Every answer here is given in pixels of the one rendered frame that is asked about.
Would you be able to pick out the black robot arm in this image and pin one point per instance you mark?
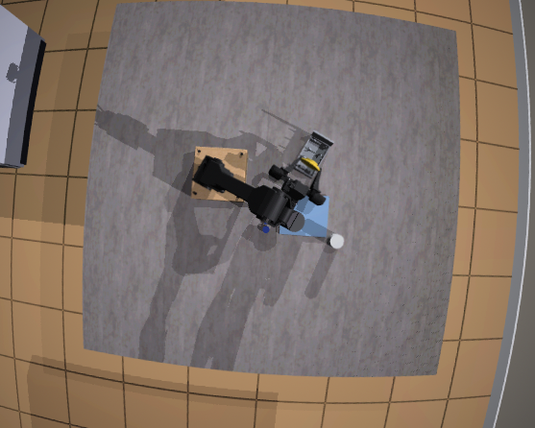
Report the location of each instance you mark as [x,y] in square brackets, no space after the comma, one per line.
[270,205]

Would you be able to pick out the light blue rectangular mat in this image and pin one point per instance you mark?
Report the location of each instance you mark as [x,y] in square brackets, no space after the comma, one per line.
[316,218]

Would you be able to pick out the white cylinder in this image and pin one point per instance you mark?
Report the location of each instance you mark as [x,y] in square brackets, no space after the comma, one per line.
[335,241]

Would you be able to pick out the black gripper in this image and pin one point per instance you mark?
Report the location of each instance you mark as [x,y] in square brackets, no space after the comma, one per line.
[313,194]

